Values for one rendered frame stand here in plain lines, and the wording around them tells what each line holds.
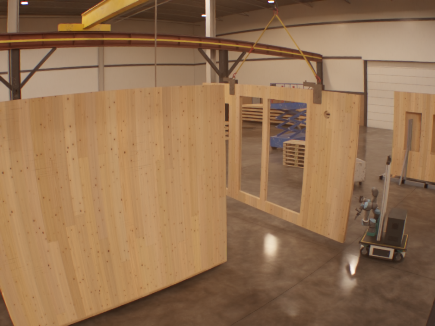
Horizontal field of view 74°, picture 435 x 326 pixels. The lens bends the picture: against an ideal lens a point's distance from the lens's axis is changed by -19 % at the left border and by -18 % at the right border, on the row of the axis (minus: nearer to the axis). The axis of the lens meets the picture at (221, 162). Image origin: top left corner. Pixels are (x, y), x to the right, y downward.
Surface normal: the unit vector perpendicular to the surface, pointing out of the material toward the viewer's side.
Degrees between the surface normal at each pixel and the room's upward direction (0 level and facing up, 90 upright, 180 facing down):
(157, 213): 90
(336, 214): 90
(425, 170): 90
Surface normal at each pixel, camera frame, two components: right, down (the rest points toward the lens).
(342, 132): -0.79, 0.15
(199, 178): 0.70, 0.15
